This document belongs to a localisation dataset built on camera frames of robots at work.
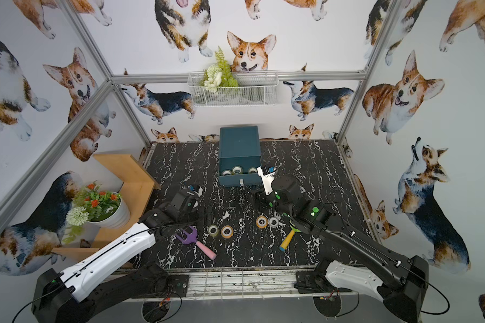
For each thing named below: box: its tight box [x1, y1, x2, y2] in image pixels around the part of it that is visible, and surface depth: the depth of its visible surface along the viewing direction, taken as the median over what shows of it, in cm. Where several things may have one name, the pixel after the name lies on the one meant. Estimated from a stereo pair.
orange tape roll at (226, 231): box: [220, 224, 234, 239], surface depth 89 cm
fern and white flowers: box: [200, 45, 239, 93], surface depth 82 cm
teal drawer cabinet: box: [218, 125, 263, 187], surface depth 93 cm
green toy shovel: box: [279, 224, 302, 253], surface depth 85 cm
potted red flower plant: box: [63, 180, 131, 244], surface depth 74 cm
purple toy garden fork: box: [174, 225, 217, 261], surface depth 86 cm
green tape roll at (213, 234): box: [208, 224, 219, 238], surface depth 88 cm
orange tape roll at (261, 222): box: [255, 215, 269, 229], surface depth 92 cm
